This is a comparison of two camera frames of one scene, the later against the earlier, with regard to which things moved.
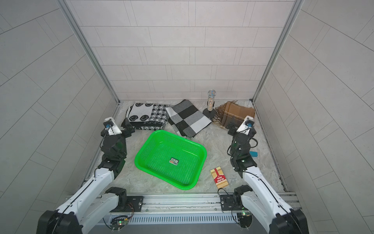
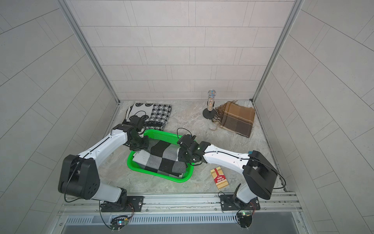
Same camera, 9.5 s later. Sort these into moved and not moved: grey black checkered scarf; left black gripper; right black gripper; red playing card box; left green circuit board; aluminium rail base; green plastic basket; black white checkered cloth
Moved: left black gripper; grey black checkered scarf; right black gripper; green plastic basket
Not moved: black white checkered cloth; red playing card box; left green circuit board; aluminium rail base
